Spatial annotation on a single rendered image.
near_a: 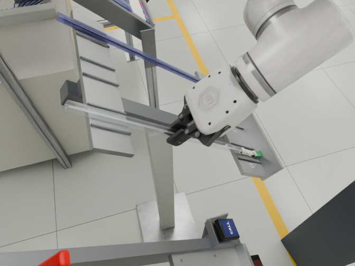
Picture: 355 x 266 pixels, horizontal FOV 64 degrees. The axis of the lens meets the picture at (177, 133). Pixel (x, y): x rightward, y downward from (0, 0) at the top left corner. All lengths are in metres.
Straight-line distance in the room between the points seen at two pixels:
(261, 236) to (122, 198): 0.69
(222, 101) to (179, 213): 1.01
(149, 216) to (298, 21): 1.15
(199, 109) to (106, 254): 0.26
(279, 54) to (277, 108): 1.41
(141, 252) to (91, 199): 1.07
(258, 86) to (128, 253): 0.32
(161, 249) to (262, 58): 0.34
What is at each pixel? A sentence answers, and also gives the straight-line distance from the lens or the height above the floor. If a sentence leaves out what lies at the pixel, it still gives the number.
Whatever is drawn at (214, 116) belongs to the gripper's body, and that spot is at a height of 1.00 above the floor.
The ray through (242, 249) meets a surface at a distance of 0.66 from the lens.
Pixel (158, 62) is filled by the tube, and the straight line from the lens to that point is 0.69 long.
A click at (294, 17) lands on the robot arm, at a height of 1.12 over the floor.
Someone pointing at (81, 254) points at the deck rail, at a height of 0.97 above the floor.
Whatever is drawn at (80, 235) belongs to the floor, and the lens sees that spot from 1.48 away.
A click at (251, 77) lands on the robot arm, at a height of 1.06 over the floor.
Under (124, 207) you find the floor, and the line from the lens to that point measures 1.47.
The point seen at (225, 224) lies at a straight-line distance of 0.60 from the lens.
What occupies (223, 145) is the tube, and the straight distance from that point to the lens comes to 0.64.
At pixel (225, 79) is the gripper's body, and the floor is 1.03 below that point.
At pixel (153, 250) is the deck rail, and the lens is 0.49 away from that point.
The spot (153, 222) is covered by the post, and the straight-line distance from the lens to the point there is 1.42.
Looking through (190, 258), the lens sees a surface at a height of 0.82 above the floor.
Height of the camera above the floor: 1.37
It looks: 56 degrees down
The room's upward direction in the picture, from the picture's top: straight up
